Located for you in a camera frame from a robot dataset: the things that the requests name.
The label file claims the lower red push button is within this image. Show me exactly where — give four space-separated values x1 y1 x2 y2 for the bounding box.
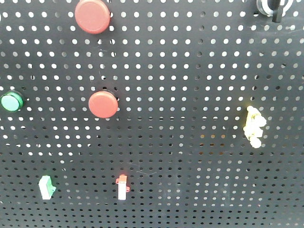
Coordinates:
88 91 118 118

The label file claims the red push button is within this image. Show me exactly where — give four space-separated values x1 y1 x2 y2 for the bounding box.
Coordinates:
88 91 118 118
74 0 110 34

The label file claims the upper red push button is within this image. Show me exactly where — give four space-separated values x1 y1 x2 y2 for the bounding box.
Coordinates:
74 0 110 34

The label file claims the green push button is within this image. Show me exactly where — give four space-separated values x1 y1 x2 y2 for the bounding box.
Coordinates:
0 90 24 112

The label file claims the black perforated pegboard panel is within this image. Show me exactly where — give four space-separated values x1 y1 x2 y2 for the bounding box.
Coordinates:
0 0 304 228

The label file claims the black rotary selector knob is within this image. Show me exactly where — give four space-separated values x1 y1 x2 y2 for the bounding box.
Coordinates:
256 0 294 23

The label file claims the red white toggle switch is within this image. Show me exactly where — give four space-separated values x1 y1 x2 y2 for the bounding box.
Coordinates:
115 174 130 200

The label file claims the yellow white toggle switch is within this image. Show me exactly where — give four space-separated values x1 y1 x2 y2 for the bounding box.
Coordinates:
243 106 266 149

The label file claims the green white toggle switch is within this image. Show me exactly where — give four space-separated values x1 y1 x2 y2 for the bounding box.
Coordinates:
38 175 57 200

